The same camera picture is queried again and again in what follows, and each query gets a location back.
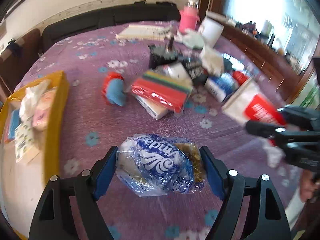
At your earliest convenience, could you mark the wooden sideboard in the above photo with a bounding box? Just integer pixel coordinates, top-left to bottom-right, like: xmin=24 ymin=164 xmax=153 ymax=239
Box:
xmin=206 ymin=11 xmax=314 ymax=103

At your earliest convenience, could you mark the pink bottle with knit sleeve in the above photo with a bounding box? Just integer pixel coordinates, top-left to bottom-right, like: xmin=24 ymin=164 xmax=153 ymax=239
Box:
xmin=179 ymin=0 xmax=200 ymax=33

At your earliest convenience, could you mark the blue Vinda tissue pack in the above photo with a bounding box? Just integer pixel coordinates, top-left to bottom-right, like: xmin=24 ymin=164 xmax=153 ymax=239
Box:
xmin=204 ymin=73 xmax=239 ymax=103

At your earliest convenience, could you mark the clear bag of white items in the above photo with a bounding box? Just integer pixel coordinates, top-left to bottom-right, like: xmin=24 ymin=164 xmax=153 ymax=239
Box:
xmin=164 ymin=62 xmax=193 ymax=85

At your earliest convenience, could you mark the blue red sponge pack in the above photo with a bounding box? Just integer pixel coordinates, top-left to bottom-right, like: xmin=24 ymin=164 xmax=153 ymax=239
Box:
xmin=4 ymin=109 xmax=21 ymax=144

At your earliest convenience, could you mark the black sofa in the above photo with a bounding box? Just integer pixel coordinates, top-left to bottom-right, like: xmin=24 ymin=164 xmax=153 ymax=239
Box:
xmin=42 ymin=0 xmax=181 ymax=53

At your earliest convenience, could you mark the white fluffy towel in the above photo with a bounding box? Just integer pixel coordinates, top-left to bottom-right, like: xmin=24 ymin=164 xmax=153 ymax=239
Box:
xmin=19 ymin=79 xmax=51 ymax=121

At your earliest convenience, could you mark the red plastic bag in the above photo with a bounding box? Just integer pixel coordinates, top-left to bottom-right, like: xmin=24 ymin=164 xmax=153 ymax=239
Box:
xmin=232 ymin=70 xmax=248 ymax=86

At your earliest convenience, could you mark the person right hand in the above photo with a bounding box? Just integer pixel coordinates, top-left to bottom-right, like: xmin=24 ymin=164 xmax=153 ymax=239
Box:
xmin=299 ymin=170 xmax=319 ymax=203

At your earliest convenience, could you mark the white crumpled cloth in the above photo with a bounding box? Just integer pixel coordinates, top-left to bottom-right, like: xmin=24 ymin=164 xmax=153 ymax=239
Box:
xmin=199 ymin=45 xmax=225 ymax=76

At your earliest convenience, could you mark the pink tissue pack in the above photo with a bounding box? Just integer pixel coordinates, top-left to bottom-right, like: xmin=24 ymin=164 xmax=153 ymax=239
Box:
xmin=32 ymin=87 xmax=57 ymax=131

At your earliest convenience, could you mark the lemon print tissue pack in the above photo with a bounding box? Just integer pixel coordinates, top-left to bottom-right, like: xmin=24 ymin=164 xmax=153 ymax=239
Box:
xmin=15 ymin=120 xmax=40 ymax=165

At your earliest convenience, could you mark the brown armchair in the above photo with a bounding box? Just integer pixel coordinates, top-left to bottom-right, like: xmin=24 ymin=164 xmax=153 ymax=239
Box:
xmin=1 ymin=29 xmax=41 ymax=96

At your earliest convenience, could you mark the white paper notebook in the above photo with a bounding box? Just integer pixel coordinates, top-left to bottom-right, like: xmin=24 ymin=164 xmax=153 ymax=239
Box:
xmin=116 ymin=24 xmax=173 ymax=41

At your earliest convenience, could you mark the red white wipes pack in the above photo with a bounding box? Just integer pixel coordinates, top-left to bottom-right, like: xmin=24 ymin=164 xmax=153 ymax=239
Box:
xmin=222 ymin=79 xmax=286 ymax=126

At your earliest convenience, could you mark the blue scrubber with red bag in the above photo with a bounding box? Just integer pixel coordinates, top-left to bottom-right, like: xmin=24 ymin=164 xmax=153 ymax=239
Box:
xmin=101 ymin=72 xmax=126 ymax=107

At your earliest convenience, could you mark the black wipes pack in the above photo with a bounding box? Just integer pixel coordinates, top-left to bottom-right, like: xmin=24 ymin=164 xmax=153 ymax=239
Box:
xmin=182 ymin=57 xmax=208 ymax=86

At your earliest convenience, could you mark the white plastic bucket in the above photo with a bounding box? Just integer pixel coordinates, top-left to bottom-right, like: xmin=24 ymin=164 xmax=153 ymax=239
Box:
xmin=198 ymin=17 xmax=224 ymax=47

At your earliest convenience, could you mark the white work glove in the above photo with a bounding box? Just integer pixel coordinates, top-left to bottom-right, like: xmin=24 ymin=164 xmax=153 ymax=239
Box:
xmin=175 ymin=29 xmax=205 ymax=49

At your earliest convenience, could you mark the yellow cardboard tray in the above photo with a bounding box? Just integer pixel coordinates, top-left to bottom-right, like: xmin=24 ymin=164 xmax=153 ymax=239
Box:
xmin=1 ymin=70 xmax=69 ymax=239

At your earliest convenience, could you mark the purple floral tablecloth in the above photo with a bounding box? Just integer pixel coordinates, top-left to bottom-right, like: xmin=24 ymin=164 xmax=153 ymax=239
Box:
xmin=20 ymin=25 xmax=299 ymax=239

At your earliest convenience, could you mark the red multicolour sponge pack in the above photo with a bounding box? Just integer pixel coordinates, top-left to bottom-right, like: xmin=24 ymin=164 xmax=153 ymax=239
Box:
xmin=130 ymin=70 xmax=193 ymax=115

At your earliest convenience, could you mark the blue Vinda plastic bag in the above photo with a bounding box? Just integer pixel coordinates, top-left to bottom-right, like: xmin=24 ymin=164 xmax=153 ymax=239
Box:
xmin=116 ymin=134 xmax=206 ymax=197

